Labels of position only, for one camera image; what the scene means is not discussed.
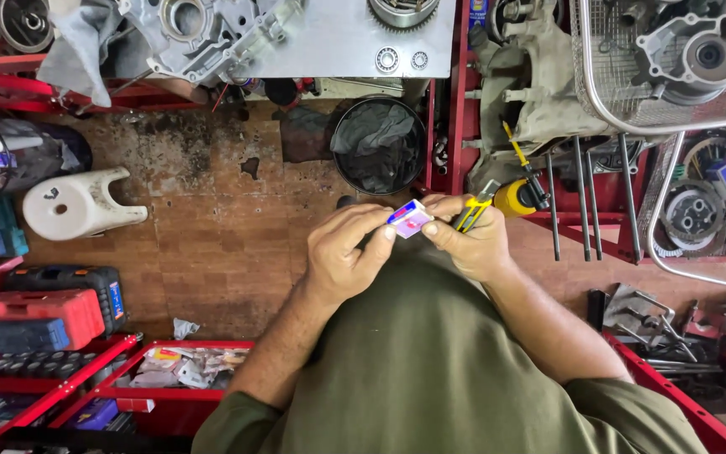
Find person's left hand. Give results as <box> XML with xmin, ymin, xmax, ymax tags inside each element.
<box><xmin>306</xmin><ymin>203</ymin><xmax>398</xmax><ymax>310</ymax></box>

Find person's right hand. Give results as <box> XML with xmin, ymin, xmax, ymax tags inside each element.
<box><xmin>421</xmin><ymin>194</ymin><xmax>516</xmax><ymax>286</ymax></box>

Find yellow black utility knife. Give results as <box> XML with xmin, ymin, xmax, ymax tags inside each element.
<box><xmin>452</xmin><ymin>179</ymin><xmax>502</xmax><ymax>233</ymax></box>

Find small white purple box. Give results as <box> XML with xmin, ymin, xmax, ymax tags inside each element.
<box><xmin>386</xmin><ymin>199</ymin><xmax>435</xmax><ymax>240</ymax></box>

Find long black metal stud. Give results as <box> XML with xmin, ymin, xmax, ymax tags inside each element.
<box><xmin>617</xmin><ymin>132</ymin><xmax>644</xmax><ymax>266</ymax></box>
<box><xmin>545</xmin><ymin>151</ymin><xmax>562</xmax><ymax>262</ymax></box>
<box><xmin>573</xmin><ymin>135</ymin><xmax>592</xmax><ymax>262</ymax></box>
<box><xmin>585</xmin><ymin>150</ymin><xmax>604</xmax><ymax>262</ymax></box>

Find thin yellow screwdriver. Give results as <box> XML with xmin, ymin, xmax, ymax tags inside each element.
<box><xmin>502</xmin><ymin>120</ymin><xmax>550</xmax><ymax>209</ymax></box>

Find black bucket with rags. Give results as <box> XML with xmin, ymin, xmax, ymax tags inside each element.
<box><xmin>331</xmin><ymin>96</ymin><xmax>428</xmax><ymax>197</ymax></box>

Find person's olive green shirt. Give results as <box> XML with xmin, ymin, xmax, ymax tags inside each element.
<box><xmin>190</xmin><ymin>235</ymin><xmax>710</xmax><ymax>454</ymax></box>

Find dark brown rag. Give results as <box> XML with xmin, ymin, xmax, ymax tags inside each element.
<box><xmin>279</xmin><ymin>103</ymin><xmax>340</xmax><ymax>165</ymax></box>

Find red metal work stand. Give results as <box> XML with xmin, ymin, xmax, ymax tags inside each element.
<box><xmin>425</xmin><ymin>0</ymin><xmax>726</xmax><ymax>266</ymax></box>

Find dirty grey engine block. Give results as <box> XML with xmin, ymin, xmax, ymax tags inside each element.
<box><xmin>466</xmin><ymin>0</ymin><xmax>619</xmax><ymax>193</ymax></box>

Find pile of plastic packets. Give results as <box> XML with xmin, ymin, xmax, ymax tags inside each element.
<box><xmin>129</xmin><ymin>346</ymin><xmax>250</xmax><ymax>391</ymax></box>

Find large steel ball bearing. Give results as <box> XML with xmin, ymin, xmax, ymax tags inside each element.
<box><xmin>375</xmin><ymin>47</ymin><xmax>400</xmax><ymax>74</ymax></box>

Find grey metal sheet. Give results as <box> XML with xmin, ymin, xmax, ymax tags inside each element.
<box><xmin>231</xmin><ymin>0</ymin><xmax>458</xmax><ymax>80</ymax></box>

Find red tray with hand tools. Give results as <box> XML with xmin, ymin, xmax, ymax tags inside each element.
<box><xmin>585</xmin><ymin>282</ymin><xmax>726</xmax><ymax>454</ymax></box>

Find black tool case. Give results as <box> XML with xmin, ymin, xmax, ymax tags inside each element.
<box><xmin>3</xmin><ymin>264</ymin><xmax>128</xmax><ymax>336</ymax></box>

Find red tool cart drawers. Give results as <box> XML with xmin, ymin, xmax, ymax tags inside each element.
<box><xmin>0</xmin><ymin>333</ymin><xmax>255</xmax><ymax>454</ymax></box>

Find round toothed clutch gear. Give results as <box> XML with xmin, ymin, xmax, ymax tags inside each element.
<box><xmin>367</xmin><ymin>0</ymin><xmax>441</xmax><ymax>32</ymax></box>

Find grey aluminium engine crankcase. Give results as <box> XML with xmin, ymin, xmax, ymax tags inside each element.
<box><xmin>116</xmin><ymin>0</ymin><xmax>308</xmax><ymax>88</ymax></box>

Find white plastic stool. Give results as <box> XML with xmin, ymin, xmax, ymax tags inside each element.
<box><xmin>22</xmin><ymin>166</ymin><xmax>149</xmax><ymax>242</ymax></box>

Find grey engine cover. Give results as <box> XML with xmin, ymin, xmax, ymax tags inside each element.
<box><xmin>633</xmin><ymin>0</ymin><xmax>726</xmax><ymax>106</ymax></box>

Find red tool case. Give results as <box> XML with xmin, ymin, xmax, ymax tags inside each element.
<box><xmin>0</xmin><ymin>288</ymin><xmax>107</xmax><ymax>352</ymax></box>

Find blue tool case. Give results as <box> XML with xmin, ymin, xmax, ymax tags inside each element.
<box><xmin>0</xmin><ymin>304</ymin><xmax>71</xmax><ymax>358</ymax></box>

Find grey cloth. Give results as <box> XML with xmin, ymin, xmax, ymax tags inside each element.
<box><xmin>36</xmin><ymin>0</ymin><xmax>126</xmax><ymax>108</ymax></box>

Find clear bag of parts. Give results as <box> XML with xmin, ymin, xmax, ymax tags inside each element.
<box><xmin>0</xmin><ymin>106</ymin><xmax>94</xmax><ymax>201</ymax></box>

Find round dark engine part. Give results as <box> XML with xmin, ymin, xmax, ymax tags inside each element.
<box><xmin>0</xmin><ymin>0</ymin><xmax>56</xmax><ymax>55</ymax></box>

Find thick yellow black tool handle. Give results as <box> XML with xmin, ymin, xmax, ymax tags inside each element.
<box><xmin>493</xmin><ymin>178</ymin><xmax>542</xmax><ymax>219</ymax></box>

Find large wire mesh basket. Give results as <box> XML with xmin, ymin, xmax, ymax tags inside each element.
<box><xmin>570</xmin><ymin>0</ymin><xmax>726</xmax><ymax>136</ymax></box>

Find wire basket with clutch parts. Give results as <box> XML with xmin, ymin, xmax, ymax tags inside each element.
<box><xmin>637</xmin><ymin>128</ymin><xmax>726</xmax><ymax>291</ymax></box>

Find red metal frame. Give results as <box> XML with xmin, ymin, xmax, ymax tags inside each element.
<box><xmin>0</xmin><ymin>53</ymin><xmax>213</xmax><ymax>116</ymax></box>

